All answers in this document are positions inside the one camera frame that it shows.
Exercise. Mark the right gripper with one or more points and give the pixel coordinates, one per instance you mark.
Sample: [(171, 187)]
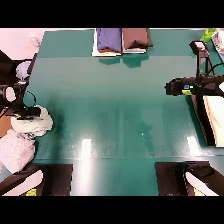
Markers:
[(176, 87)]

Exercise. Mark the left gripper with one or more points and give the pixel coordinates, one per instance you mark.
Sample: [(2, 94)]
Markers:
[(29, 112)]

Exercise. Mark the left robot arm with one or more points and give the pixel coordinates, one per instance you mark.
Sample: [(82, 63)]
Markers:
[(6, 71)]

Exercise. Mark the pink garment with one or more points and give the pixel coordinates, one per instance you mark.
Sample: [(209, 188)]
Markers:
[(16, 150)]

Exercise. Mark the cream folded garment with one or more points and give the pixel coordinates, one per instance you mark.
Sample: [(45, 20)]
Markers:
[(216, 116)]

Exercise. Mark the green object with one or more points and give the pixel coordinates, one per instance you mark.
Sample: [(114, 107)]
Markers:
[(208, 34)]

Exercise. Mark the brown garment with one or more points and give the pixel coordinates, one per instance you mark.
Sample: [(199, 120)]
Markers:
[(135, 37)]

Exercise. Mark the purple garment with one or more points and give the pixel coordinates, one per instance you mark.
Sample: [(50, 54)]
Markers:
[(109, 39)]

